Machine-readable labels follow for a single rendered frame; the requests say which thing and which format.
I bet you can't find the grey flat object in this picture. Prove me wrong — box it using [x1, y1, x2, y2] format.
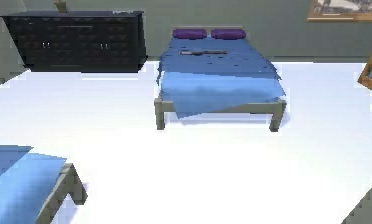
[179, 49, 228, 56]

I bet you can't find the purple pillow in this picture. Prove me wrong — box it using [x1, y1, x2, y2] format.
[172, 28, 208, 40]
[210, 28, 247, 41]

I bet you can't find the black sideboard cupboard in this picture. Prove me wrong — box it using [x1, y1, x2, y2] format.
[0, 10, 148, 74]

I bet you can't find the small brown potted object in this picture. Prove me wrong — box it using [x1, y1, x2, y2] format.
[54, 0, 68, 14]

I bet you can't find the brown wooden shelf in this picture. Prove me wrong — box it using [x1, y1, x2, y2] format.
[357, 44, 372, 94]

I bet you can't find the grey furniture corner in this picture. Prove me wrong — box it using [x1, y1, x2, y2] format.
[341, 181, 372, 224]

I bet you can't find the blue bed with grey frame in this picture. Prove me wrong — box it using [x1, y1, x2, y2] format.
[0, 145, 89, 224]
[153, 25, 288, 133]

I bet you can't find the wooden framed wall picture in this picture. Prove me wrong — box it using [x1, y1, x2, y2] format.
[306, 0, 372, 23]

